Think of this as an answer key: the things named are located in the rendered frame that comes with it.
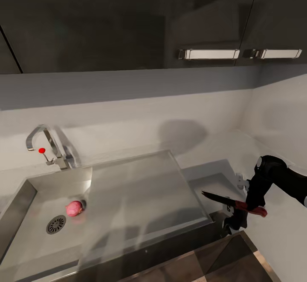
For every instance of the vidalia onion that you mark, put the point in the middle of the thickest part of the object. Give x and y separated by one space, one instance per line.
74 208

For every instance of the parer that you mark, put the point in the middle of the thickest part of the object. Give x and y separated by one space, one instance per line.
236 203

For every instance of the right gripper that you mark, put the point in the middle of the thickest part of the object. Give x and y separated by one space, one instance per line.
255 195

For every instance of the cabinet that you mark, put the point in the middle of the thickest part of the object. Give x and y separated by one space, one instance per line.
8 61
50 36

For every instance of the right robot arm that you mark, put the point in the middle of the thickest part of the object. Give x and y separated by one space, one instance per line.
269 170

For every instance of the drop in sink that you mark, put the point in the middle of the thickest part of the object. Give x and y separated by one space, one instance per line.
128 204

